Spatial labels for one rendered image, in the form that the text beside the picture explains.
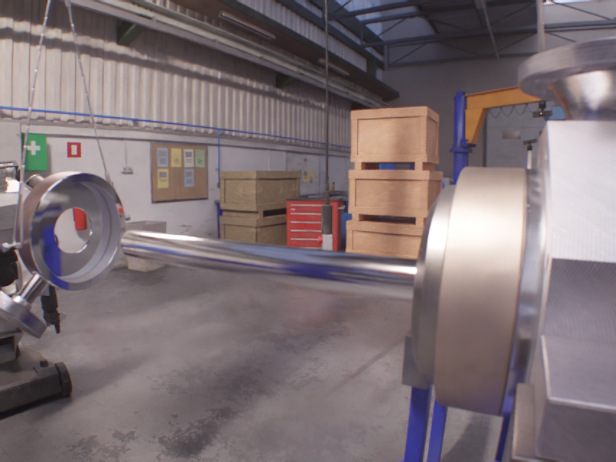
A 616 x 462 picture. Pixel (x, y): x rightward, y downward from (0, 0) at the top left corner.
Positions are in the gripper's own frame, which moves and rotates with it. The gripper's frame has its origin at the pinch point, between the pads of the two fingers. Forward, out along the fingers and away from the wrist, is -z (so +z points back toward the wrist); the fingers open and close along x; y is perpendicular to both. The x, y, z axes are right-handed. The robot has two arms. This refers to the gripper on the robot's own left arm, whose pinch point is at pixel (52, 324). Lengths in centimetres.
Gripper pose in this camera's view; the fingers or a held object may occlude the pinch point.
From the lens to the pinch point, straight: 244.1
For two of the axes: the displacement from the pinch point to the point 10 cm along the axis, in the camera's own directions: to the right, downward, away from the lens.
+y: 4.5, -2.0, 8.7
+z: 1.1, -9.6, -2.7
